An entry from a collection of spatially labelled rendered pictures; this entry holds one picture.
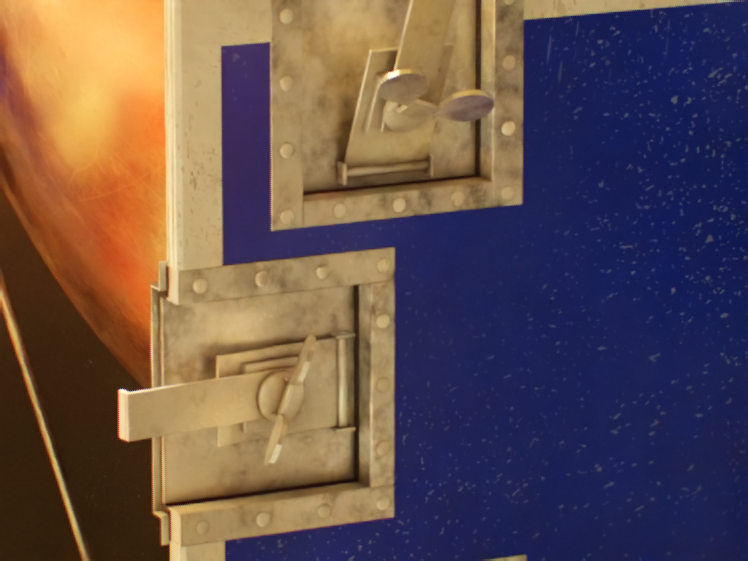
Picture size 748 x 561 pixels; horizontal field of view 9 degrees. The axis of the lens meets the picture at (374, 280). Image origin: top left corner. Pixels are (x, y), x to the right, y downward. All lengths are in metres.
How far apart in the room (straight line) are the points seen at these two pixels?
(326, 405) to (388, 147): 0.12
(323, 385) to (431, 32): 0.17
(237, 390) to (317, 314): 0.06
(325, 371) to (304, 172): 0.09
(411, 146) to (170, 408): 0.16
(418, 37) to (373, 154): 0.07
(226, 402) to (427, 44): 0.18
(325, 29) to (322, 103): 0.03
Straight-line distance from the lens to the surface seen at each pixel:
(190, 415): 2.05
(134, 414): 2.03
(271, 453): 2.05
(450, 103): 2.05
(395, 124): 2.06
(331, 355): 2.09
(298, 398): 2.07
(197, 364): 2.07
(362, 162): 2.08
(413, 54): 2.04
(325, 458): 2.11
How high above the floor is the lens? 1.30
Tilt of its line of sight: 13 degrees down
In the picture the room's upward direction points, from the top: straight up
